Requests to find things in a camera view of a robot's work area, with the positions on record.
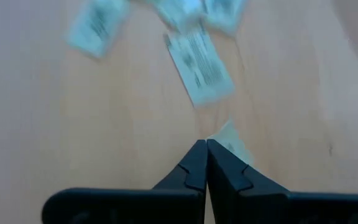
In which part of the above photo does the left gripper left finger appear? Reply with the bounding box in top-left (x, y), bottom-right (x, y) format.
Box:
top-left (41, 139), bottom-right (209, 224)

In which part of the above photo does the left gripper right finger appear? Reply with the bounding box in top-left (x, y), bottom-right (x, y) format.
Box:
top-left (206, 138), bottom-right (358, 224)

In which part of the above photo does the pale green stevia packet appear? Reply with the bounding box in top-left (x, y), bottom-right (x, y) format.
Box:
top-left (162, 26), bottom-right (236, 107)
top-left (208, 119), bottom-right (255, 166)
top-left (147, 0), bottom-right (205, 32)
top-left (201, 0), bottom-right (249, 34)
top-left (66, 0), bottom-right (131, 59)

